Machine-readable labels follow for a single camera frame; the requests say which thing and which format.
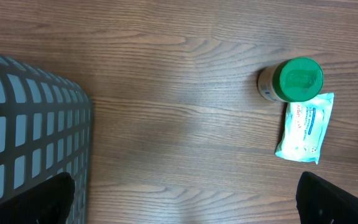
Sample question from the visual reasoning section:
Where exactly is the teal wet wipes pack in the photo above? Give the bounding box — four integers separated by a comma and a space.
275, 93, 334, 164

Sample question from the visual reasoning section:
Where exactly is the green lid jar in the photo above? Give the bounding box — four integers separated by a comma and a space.
257, 57, 324, 103

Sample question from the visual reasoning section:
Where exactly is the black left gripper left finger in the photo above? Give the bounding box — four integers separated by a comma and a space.
0, 172, 75, 224

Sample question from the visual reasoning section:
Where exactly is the grey plastic mesh basket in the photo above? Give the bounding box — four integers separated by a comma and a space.
0, 54, 94, 223

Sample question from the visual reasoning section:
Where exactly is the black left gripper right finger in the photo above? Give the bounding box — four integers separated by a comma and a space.
296, 171, 358, 224

